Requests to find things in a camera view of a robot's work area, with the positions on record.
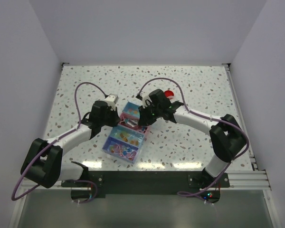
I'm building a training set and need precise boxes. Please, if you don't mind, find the pink candy bin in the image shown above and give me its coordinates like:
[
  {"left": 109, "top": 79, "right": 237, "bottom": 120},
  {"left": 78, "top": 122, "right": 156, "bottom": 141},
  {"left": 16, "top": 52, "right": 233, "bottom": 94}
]
[{"left": 119, "top": 113, "right": 148, "bottom": 134}]

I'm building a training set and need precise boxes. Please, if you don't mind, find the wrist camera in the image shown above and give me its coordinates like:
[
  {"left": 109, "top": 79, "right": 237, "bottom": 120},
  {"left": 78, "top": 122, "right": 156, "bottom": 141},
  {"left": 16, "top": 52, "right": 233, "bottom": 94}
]
[
  {"left": 104, "top": 94, "right": 119, "bottom": 109},
  {"left": 136, "top": 94, "right": 152, "bottom": 108}
]

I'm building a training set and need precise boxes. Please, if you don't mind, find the purple candy bin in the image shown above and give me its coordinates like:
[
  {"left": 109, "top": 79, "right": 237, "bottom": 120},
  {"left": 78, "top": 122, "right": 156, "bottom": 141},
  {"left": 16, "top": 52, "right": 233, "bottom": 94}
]
[{"left": 102, "top": 136, "right": 139, "bottom": 164}]

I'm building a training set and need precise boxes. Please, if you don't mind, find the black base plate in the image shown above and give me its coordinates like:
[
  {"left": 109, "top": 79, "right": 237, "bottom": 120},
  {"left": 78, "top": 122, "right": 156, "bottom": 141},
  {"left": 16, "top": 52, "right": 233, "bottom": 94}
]
[{"left": 61, "top": 171, "right": 230, "bottom": 203}]

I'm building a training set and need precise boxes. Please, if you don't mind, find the purple cable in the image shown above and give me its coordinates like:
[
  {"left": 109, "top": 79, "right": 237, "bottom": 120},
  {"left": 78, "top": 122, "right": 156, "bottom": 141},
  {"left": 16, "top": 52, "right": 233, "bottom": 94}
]
[
  {"left": 11, "top": 82, "right": 109, "bottom": 205},
  {"left": 135, "top": 77, "right": 249, "bottom": 198}
]

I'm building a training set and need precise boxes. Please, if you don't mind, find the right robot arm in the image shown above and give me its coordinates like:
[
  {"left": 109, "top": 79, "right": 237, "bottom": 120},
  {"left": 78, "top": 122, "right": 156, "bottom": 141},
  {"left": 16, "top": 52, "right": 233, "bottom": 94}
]
[{"left": 136, "top": 89, "right": 247, "bottom": 187}]

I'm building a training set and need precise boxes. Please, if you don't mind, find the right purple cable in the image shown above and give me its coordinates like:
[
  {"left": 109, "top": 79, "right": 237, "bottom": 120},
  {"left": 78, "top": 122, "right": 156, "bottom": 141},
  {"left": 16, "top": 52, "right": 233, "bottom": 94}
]
[{"left": 135, "top": 77, "right": 249, "bottom": 198}]

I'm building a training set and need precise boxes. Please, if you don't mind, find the blue end candy bin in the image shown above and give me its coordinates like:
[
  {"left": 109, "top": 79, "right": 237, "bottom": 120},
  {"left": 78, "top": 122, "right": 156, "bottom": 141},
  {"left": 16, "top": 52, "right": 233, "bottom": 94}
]
[{"left": 123, "top": 102, "right": 140, "bottom": 119}]

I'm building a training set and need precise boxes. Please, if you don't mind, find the clear plastic jar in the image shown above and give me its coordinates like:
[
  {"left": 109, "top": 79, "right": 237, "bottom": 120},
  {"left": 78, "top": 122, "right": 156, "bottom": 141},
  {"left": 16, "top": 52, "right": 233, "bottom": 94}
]
[{"left": 168, "top": 96, "right": 177, "bottom": 103}]

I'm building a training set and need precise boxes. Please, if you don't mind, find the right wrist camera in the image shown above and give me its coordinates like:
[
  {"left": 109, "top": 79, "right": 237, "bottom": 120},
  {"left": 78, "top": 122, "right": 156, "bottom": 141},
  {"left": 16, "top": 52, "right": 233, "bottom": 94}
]
[{"left": 136, "top": 94, "right": 152, "bottom": 108}]

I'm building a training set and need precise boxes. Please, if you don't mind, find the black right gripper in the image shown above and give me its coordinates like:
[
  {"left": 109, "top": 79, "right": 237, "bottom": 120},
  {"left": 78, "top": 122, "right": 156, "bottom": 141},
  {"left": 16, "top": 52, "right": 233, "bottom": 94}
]
[{"left": 139, "top": 102, "right": 162, "bottom": 126}]

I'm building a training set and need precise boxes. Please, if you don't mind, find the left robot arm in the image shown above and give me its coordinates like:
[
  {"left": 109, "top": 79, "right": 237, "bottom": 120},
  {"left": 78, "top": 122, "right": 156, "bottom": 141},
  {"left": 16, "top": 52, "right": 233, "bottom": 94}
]
[{"left": 20, "top": 100, "right": 120, "bottom": 188}]

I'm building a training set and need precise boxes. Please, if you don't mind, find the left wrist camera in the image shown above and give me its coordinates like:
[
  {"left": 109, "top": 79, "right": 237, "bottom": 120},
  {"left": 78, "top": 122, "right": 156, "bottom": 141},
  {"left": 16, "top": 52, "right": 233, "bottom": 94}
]
[{"left": 104, "top": 94, "right": 119, "bottom": 109}]

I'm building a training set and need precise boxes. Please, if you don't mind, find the red jar lid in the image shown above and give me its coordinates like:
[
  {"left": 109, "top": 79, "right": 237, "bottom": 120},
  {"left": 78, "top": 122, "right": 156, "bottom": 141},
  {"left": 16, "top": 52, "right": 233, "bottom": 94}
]
[{"left": 164, "top": 90, "right": 174, "bottom": 97}]

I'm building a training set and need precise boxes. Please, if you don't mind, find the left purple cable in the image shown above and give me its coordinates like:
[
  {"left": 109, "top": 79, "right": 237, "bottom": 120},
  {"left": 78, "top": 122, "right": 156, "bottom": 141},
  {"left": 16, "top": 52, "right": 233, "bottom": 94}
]
[{"left": 11, "top": 82, "right": 109, "bottom": 205}]

